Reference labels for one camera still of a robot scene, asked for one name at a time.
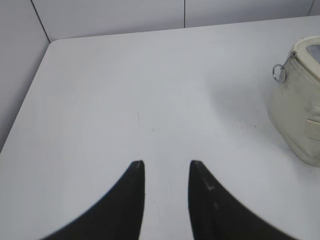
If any cream fabric zipper bag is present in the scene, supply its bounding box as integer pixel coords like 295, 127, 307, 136
268, 36, 320, 167

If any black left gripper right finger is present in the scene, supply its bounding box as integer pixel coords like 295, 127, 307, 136
188, 160, 291, 240

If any metal ring zipper pull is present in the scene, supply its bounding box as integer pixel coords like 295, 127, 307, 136
272, 51, 297, 84

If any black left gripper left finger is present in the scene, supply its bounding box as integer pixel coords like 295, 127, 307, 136
46, 160, 145, 240

